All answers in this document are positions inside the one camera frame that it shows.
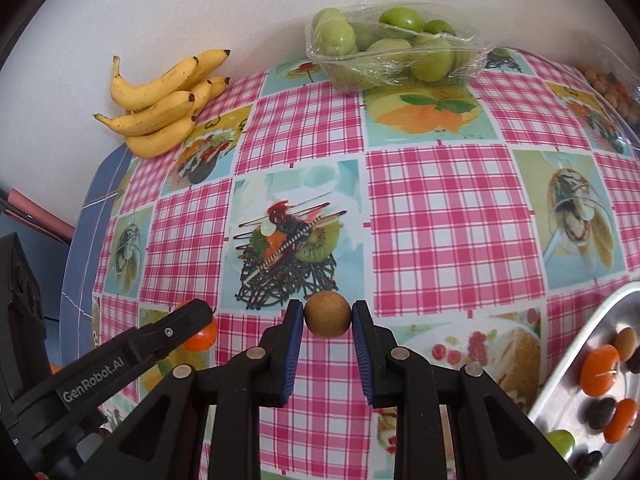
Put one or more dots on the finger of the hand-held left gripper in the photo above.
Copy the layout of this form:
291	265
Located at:
175	327

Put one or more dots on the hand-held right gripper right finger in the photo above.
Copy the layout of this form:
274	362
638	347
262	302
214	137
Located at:
360	355

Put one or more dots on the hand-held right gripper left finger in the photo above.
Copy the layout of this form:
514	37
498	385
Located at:
295	350

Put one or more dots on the orange mandarin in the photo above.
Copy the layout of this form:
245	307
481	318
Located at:
620	422
202	340
597	372

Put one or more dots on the brown longan fruit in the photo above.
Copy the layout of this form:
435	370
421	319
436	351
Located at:
626	344
327	315

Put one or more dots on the round metal bowl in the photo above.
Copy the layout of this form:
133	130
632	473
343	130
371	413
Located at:
565	375

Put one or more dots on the green jujube fruit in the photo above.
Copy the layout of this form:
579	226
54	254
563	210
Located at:
560	442

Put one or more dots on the dark purple plum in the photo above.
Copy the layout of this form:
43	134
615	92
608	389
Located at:
600	414
589	462

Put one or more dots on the pink bar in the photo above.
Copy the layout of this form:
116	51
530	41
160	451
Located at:
35	210

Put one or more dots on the yellow banana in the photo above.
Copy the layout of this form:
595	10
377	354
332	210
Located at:
160	85
145	120
212	87
160	144

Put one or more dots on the clear plastic tray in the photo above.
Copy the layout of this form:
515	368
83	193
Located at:
345	77

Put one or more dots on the pile of green jujubes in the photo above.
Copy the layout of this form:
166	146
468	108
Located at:
430	62

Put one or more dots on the pile of brown longans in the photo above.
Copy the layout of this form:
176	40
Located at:
607	85

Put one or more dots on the clear plastic packaging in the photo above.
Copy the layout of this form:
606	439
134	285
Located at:
595	52

